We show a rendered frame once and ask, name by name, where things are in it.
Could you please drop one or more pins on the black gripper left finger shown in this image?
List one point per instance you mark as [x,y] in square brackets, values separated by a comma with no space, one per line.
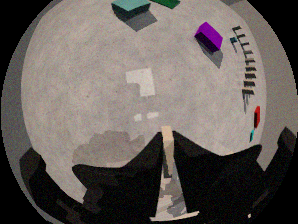
[140,178]

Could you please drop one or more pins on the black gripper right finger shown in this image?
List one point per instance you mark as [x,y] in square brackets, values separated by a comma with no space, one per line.
[200,170]

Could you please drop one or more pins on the purple block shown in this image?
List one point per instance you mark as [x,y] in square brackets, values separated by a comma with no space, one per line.
[210,37]

